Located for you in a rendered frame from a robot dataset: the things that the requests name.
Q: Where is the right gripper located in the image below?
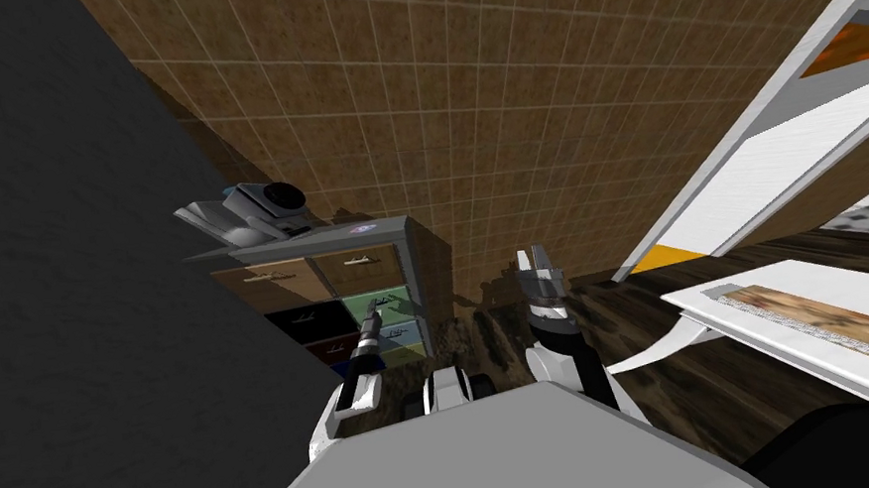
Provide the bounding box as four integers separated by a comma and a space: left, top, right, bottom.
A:
515, 242, 568, 305

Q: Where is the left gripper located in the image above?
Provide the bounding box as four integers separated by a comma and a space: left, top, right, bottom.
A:
359, 301, 391, 339

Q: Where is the brown cabinet with coloured drawers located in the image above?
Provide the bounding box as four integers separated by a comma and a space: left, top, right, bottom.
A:
171, 163, 465, 390

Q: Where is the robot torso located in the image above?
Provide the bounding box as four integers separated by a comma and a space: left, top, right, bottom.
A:
212, 335, 780, 488

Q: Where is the white door with orange panel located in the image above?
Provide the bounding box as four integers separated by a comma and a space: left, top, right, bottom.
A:
584, 0, 869, 286

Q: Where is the white curved door handle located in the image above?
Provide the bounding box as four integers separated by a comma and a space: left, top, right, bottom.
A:
600, 315, 728, 377

